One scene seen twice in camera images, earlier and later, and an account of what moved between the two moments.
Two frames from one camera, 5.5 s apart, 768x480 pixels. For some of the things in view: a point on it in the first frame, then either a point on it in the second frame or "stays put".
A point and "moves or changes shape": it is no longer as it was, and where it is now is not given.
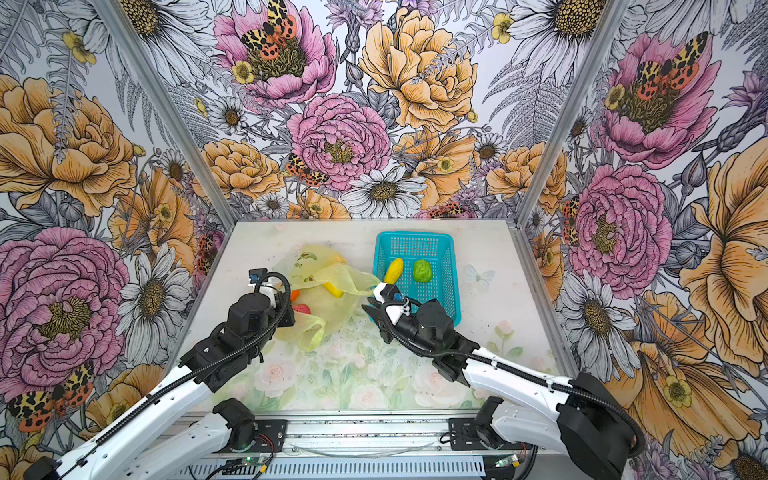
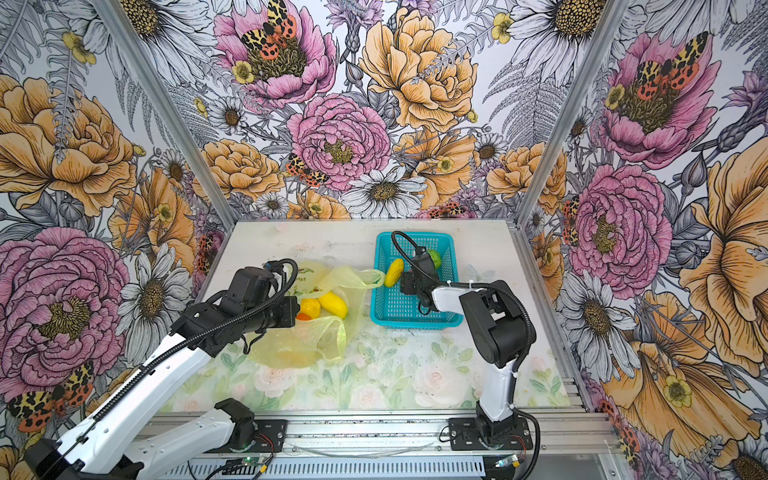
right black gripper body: [408, 327] → [410, 284]
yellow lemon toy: [332, 289] → [334, 304]
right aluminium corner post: [610, 17] stays put
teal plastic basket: [439, 249] stays put
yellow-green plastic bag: [329, 286] moves or changes shape
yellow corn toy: [394, 272] stays put
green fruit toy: [422, 271] moves or changes shape
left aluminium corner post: [127, 39] stays put
